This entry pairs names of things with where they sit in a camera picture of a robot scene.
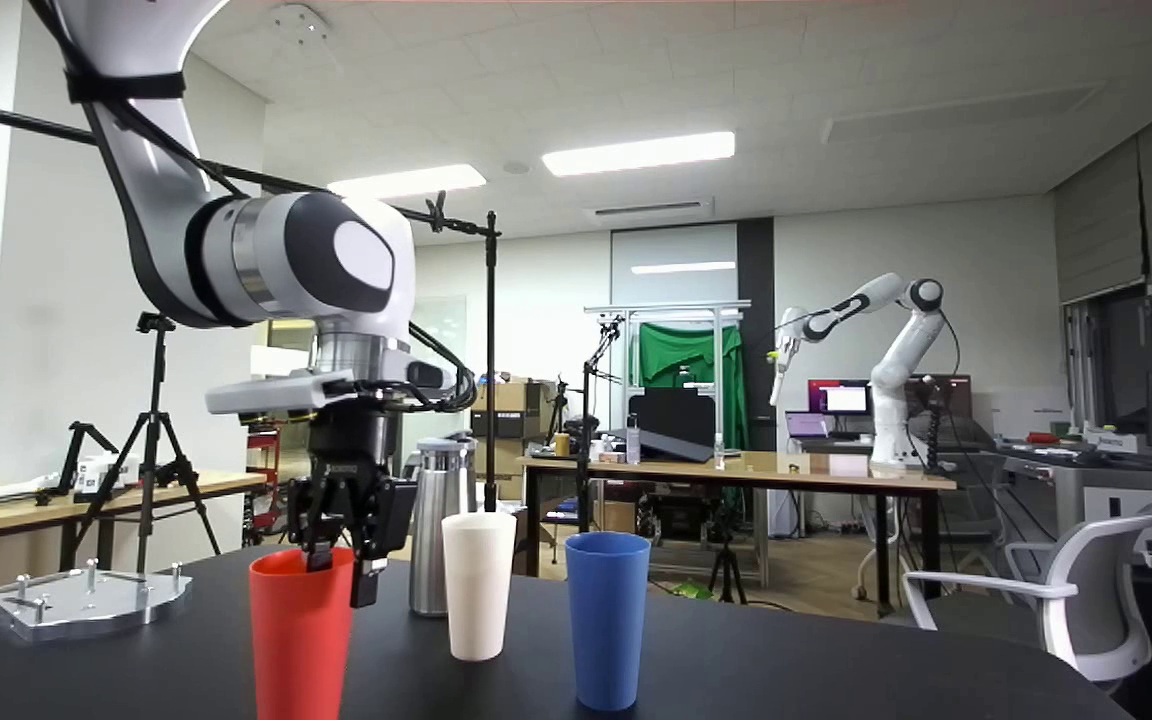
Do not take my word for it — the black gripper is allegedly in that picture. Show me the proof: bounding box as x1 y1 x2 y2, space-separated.
291 405 416 606

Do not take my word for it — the red plastic cup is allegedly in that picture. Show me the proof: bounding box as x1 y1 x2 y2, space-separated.
247 546 350 720

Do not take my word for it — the blue plastic cup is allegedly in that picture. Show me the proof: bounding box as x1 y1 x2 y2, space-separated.
566 531 651 713

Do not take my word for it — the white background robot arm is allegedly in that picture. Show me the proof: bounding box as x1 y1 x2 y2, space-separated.
766 272 944 477

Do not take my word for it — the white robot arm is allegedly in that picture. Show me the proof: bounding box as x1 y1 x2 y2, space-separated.
29 0 416 606

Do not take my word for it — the cardboard box stack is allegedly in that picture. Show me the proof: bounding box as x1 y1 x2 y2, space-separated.
472 381 556 501

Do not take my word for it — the stainless steel thermos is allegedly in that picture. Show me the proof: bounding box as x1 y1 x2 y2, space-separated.
407 439 476 618

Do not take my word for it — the white plastic cup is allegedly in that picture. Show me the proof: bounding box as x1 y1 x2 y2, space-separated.
445 510 517 663

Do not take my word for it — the wooden background desk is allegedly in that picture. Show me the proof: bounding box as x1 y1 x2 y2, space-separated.
525 451 950 616

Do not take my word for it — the clear acrylic plate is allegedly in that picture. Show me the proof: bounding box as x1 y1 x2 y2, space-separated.
0 564 190 639

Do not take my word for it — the black boom pole stand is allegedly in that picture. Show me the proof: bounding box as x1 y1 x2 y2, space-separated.
0 86 502 514

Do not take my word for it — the wooden side table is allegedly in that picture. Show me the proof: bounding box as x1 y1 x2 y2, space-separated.
0 473 268 536

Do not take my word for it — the green cloth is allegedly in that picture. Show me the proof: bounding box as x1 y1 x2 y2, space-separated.
637 325 747 447

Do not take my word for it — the laptop with pink screen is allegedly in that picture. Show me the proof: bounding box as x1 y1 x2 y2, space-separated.
808 381 873 439

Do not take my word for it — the white office chair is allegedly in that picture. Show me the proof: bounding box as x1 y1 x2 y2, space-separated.
901 510 1152 682

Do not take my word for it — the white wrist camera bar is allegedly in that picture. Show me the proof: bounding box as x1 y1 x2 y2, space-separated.
203 370 395 415

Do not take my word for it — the black camera tripod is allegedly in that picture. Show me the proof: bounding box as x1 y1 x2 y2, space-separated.
59 312 221 567

